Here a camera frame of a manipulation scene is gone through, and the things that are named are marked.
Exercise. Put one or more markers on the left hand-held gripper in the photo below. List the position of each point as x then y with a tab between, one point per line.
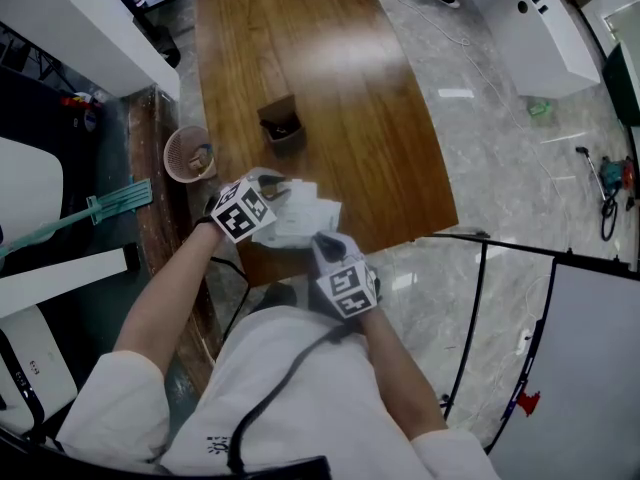
242	214

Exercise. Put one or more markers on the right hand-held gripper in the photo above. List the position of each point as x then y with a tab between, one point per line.
350	283

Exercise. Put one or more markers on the person's right forearm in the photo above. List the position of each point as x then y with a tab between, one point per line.
400	368

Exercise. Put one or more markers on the person's left forearm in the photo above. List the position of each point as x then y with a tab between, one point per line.
165	288

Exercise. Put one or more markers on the brown open box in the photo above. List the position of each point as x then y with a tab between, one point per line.
282	125

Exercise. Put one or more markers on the pink mesh basket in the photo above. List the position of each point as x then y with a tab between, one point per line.
186	160

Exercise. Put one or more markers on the person's white shirt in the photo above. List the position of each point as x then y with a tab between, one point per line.
310	393

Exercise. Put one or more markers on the green flat mop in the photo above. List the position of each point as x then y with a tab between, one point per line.
100	208

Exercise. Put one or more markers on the red small object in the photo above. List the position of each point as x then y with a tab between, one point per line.
72	101

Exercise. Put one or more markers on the white plank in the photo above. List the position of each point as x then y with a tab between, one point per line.
60	279

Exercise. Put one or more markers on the white counter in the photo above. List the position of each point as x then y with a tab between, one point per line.
85	23

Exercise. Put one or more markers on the small green floor object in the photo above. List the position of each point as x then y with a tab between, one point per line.
540	108

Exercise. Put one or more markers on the white board panel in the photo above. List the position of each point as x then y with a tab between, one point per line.
585	368

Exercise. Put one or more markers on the teal vacuum cleaner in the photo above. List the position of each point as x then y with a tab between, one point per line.
616	178

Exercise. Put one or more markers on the white cabinet with holes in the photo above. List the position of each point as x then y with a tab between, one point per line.
535	33

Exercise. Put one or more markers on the black metal frame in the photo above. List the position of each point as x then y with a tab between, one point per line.
475	308

